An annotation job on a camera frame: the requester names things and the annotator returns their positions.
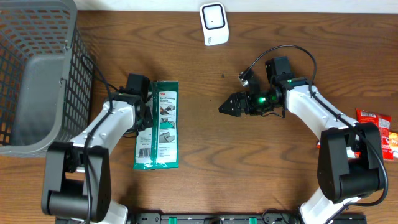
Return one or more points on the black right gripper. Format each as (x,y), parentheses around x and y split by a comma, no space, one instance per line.
(236,98)

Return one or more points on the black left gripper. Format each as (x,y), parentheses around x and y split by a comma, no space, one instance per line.
(147,122)

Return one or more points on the green white wipes pack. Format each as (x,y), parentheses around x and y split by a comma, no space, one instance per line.
(157,145)

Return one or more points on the small orange tissue pack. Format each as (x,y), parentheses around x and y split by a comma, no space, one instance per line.
(393,143)

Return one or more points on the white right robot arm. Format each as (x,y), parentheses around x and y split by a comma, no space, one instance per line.
(350,163)

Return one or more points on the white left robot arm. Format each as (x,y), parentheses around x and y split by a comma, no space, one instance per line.
(77,178)

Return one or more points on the white barcode scanner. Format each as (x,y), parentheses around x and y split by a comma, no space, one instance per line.
(214,24)

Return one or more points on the grey plastic mesh basket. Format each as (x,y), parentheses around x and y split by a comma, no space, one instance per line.
(45,91)

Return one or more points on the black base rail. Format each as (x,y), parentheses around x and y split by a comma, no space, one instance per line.
(270,217)

